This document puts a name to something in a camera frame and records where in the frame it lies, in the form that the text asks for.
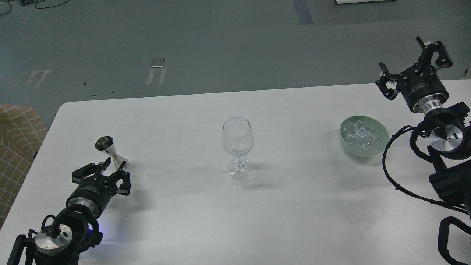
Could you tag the green bowl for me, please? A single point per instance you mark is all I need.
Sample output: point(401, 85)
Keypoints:
point(377, 127)

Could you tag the clear wine glass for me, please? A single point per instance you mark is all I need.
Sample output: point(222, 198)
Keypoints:
point(238, 141)

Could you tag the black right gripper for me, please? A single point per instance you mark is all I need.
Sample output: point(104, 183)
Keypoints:
point(419, 81)

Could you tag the steel cocktail jigger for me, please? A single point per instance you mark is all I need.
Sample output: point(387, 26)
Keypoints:
point(106, 145)

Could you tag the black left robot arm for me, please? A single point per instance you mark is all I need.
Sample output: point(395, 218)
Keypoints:
point(74, 230)

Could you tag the clear ice cubes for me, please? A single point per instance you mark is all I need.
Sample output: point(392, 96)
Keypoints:
point(359, 137)

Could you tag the white board edge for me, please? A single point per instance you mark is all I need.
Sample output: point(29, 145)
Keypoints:
point(343, 2)

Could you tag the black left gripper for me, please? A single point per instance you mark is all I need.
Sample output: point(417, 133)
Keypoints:
point(95, 189)

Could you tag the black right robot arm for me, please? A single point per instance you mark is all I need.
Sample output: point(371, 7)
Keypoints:
point(442, 138)

